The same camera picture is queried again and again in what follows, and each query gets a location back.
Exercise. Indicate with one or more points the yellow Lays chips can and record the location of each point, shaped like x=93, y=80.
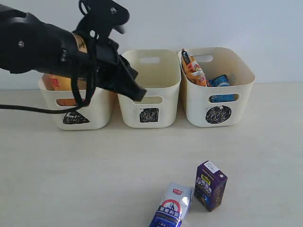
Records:
x=58, y=83

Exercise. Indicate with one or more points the blue noodle packet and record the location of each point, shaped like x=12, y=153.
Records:
x=221, y=81

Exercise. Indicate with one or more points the white blue milk pouch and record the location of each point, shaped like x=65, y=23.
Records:
x=174, y=206

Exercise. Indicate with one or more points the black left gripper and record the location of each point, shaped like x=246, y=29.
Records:
x=94, y=65

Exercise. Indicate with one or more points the cream bin with triangle mark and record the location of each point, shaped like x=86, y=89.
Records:
x=92, y=117

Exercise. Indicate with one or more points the cream bin with square mark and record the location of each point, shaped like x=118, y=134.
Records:
x=159, y=73

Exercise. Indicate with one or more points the cream bin with circle mark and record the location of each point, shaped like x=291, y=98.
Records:
x=217, y=106

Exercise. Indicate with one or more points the purple drink carton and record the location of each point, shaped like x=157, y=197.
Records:
x=210, y=185

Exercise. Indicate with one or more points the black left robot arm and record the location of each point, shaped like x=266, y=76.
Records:
x=27, y=44

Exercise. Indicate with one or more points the orange noodle packet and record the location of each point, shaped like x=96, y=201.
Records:
x=192, y=70

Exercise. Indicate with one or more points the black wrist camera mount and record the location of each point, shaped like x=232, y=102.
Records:
x=101, y=16

